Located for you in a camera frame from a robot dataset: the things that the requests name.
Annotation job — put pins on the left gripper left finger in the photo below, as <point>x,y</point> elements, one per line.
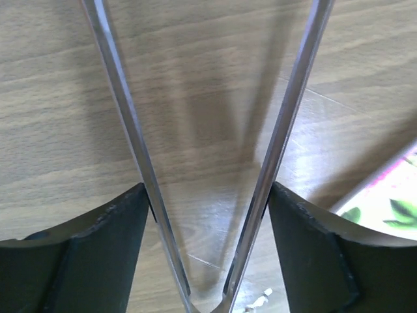
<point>86,264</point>

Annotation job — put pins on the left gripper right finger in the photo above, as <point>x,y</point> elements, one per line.
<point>330,264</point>

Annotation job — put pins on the metal tongs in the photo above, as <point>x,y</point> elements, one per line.
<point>98,19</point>

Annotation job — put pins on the small paper scrap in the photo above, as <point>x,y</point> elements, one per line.
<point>260,301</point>

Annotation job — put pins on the floral serving tray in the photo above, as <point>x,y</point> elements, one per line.
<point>386,200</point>

